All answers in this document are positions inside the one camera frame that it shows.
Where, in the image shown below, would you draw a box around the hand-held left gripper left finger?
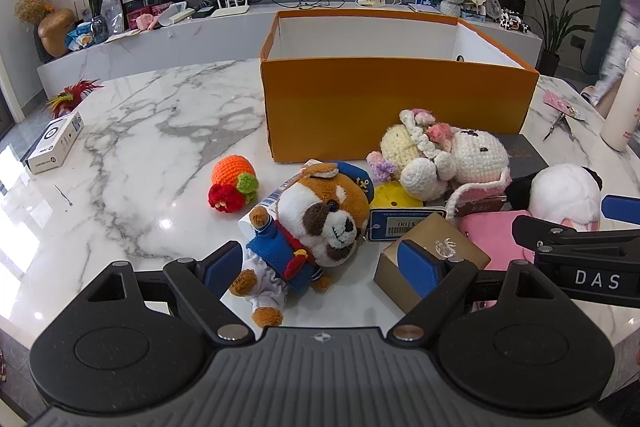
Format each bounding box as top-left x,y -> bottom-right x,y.
82,241 -> 253,345

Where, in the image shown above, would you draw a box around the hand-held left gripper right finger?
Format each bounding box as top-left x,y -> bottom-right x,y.
385,238 -> 576,343

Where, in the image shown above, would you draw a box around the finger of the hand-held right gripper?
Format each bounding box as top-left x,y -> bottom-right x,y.
601,196 -> 640,219
512,215 -> 640,253

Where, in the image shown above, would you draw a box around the blue tag card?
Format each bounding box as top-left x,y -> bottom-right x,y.
368,206 -> 446,242

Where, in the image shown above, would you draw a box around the orange crochet fruit toy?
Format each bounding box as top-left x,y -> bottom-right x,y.
208,156 -> 261,214

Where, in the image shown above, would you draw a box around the sailor plush dog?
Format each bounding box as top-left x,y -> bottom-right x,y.
229,160 -> 376,328

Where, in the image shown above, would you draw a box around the white crochet doll flower crown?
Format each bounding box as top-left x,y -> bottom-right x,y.
366,108 -> 512,222

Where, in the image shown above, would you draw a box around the orange cardboard box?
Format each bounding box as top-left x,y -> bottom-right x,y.
260,10 -> 541,164

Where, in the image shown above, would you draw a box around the white panda plush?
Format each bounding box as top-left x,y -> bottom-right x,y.
505,163 -> 605,233

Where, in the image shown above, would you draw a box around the small brown box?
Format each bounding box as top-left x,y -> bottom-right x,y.
373,212 -> 492,314

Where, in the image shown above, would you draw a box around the pink pouch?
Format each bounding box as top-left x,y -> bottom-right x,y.
460,210 -> 538,308

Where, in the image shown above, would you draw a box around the yellow round toy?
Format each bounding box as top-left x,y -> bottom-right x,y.
371,180 -> 423,209

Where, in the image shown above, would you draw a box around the dark flat box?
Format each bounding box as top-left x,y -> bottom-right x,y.
492,133 -> 550,180

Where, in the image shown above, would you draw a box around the white bottle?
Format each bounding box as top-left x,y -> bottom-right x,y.
600,44 -> 640,152

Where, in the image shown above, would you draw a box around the small scissors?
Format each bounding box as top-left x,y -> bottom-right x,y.
543,112 -> 576,142

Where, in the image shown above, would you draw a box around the pink card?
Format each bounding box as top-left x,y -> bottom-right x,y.
543,90 -> 586,122

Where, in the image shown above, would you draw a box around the potted long-leaf plant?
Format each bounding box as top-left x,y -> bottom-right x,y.
522,0 -> 601,78

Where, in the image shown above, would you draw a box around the white product box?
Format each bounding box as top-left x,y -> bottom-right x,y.
26,110 -> 84,174

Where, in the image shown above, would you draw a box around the cow figurines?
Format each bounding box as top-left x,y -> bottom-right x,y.
500,8 -> 531,33

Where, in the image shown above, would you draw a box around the red feather ornament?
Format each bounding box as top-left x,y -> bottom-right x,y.
45,78 -> 105,118

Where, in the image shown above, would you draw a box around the white marble TV cabinet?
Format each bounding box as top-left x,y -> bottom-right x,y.
37,2 -> 543,80

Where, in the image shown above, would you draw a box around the white tilted box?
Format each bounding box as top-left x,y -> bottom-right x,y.
160,2 -> 195,25

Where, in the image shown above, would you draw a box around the glass vase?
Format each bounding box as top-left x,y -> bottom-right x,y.
91,16 -> 111,44

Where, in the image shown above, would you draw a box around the blue snack bag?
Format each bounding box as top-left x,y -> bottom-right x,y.
66,22 -> 96,50

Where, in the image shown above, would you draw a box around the brown vase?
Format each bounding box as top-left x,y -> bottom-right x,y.
37,8 -> 76,58

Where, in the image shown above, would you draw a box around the dried flower bunch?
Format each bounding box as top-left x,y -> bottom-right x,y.
14,0 -> 53,24

